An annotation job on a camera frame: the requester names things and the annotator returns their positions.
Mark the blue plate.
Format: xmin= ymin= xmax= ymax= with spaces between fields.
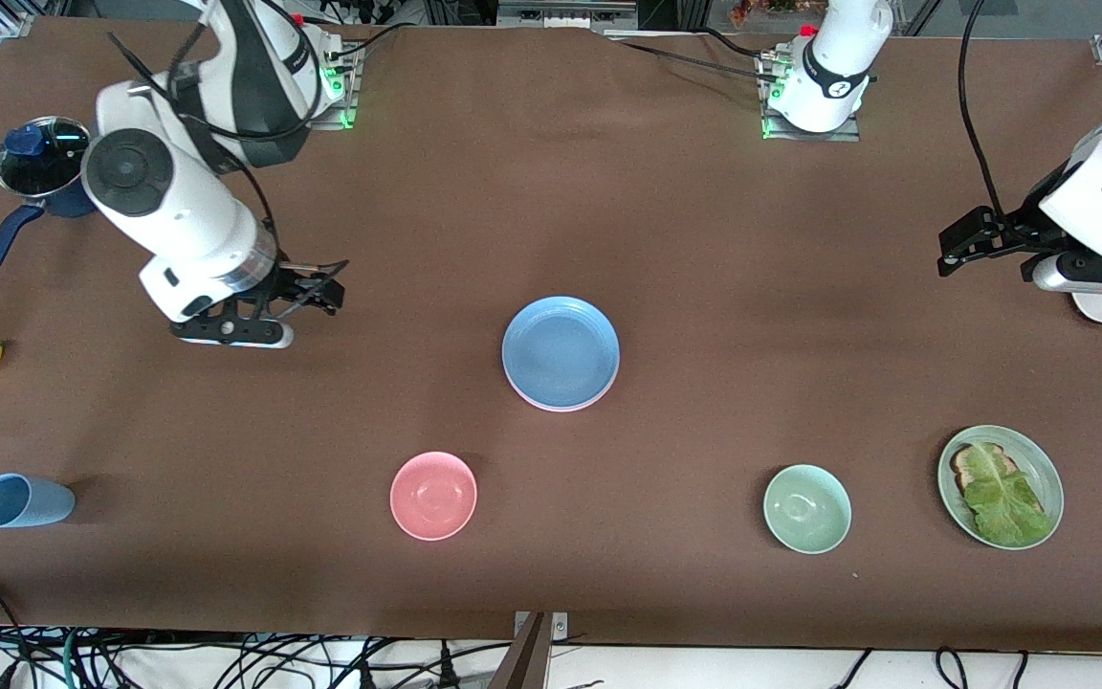
xmin=501 ymin=296 xmax=621 ymax=411

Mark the pink plate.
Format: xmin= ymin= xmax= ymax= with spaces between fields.
xmin=505 ymin=378 xmax=619 ymax=413

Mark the toast slice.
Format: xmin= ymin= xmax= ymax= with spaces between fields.
xmin=950 ymin=442 xmax=1045 ymax=518

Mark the pink bowl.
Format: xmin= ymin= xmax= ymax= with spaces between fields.
xmin=389 ymin=452 xmax=478 ymax=542

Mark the green plate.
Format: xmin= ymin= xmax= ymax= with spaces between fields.
xmin=937 ymin=425 xmax=1065 ymax=551

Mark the dark blue saucepan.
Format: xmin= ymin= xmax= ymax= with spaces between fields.
xmin=0 ymin=117 xmax=98 ymax=283

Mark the green lettuce leaf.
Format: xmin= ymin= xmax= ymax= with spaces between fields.
xmin=962 ymin=443 xmax=1054 ymax=548

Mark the glass lid blue knob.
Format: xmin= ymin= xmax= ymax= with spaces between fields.
xmin=0 ymin=117 xmax=91 ymax=197

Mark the brown table cover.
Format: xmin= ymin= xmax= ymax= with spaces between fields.
xmin=0 ymin=17 xmax=1102 ymax=654

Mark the green bowl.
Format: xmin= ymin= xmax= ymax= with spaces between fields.
xmin=763 ymin=464 xmax=852 ymax=555

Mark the blue cup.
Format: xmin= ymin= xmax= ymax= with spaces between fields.
xmin=0 ymin=473 xmax=77 ymax=529

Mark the grey metal box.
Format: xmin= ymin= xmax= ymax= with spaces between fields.
xmin=496 ymin=0 xmax=638 ymax=30

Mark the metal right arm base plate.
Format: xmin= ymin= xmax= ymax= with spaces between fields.
xmin=307 ymin=43 xmax=361 ymax=131

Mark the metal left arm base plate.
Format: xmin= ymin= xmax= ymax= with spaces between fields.
xmin=760 ymin=48 xmax=861 ymax=143

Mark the black base cable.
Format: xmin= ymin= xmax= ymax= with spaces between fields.
xmin=326 ymin=24 xmax=408 ymax=63
xmin=608 ymin=36 xmax=782 ymax=82
xmin=690 ymin=27 xmax=777 ymax=60

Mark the small metal bracket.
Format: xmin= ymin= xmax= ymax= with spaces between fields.
xmin=513 ymin=611 xmax=571 ymax=642

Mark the grey brown post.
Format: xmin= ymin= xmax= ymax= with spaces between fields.
xmin=487 ymin=612 xmax=554 ymax=689

